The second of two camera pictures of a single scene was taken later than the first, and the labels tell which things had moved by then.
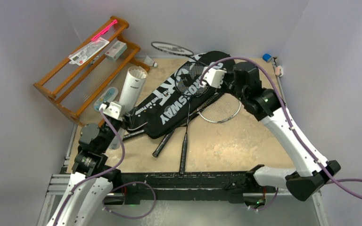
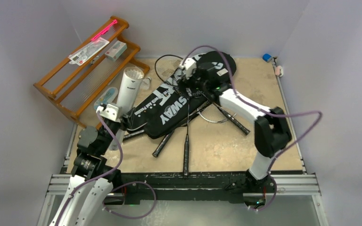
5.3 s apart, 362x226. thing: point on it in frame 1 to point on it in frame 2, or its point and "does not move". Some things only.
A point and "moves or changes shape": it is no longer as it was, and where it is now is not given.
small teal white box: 116,50 does not move
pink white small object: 279,71 does not move
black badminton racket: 175,49 to 167,67
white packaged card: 85,52 does not move
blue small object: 267,57 does not move
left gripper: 127,122 does not move
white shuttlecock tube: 132,80 does not move
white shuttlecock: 149,62 to 145,84
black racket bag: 185,93 does not move
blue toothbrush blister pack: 108,96 does not move
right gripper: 227,82 to 192,83
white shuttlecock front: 137,73 moves or changes shape
